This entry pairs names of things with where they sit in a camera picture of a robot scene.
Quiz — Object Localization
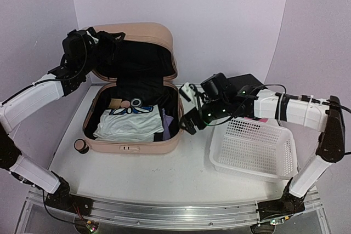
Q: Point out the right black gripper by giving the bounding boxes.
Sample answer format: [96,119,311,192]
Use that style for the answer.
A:
[178,99,229,136]

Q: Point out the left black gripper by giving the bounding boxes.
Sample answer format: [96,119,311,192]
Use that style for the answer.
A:
[78,30,124,75]

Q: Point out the pink hard-shell suitcase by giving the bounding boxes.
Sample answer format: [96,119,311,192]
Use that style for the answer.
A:
[83,22,183,154]

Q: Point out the white printed t-shirt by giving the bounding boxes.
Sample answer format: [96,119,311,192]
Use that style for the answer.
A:
[93,105,164,142]

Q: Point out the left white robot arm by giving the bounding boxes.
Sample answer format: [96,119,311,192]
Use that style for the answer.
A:
[1,27,126,210]

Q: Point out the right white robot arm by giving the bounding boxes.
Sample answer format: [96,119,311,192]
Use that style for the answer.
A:
[179,73,349,219]

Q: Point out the purple folded garment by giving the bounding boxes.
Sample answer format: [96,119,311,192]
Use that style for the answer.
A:
[162,109,174,141]

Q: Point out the pink round compact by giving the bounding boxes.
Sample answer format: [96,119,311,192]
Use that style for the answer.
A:
[120,100,131,108]

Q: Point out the tan square compact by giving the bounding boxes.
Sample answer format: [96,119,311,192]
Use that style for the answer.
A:
[108,98,122,109]

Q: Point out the white perforated plastic basket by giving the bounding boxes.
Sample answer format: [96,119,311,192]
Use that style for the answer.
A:
[209,118,298,182]

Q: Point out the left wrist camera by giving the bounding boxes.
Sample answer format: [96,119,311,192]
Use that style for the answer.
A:
[85,30,99,45]

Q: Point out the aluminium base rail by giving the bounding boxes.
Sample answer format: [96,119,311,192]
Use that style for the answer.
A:
[15,188,329,233]

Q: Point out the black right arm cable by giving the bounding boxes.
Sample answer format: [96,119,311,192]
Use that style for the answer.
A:
[246,84,351,114]

